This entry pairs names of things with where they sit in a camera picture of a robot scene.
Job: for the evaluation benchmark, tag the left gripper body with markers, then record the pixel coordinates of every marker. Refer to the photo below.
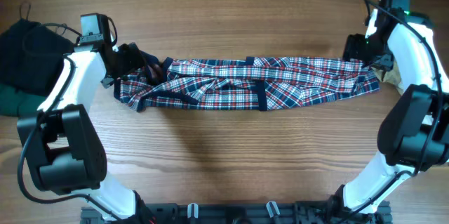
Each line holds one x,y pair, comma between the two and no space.
126,60

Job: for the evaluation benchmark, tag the red blue plaid garment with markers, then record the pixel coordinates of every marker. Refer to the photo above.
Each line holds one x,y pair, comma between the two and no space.
255,83

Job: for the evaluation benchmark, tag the green folded garment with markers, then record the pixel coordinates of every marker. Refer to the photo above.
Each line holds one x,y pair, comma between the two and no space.
20,101

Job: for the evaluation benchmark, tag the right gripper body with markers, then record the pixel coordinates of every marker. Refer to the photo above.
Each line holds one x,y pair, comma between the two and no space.
370,50

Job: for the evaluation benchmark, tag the black folded garment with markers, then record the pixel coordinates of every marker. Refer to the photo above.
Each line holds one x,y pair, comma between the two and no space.
31,57

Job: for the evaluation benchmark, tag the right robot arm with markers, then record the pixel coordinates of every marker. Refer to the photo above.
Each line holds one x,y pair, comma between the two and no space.
414,135

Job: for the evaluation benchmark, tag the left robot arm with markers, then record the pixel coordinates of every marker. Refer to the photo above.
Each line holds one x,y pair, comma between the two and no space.
62,156

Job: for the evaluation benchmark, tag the beige garment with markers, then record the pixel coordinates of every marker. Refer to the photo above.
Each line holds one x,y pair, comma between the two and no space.
392,77

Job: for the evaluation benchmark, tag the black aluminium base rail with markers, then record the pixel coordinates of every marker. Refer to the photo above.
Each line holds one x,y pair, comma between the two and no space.
298,212

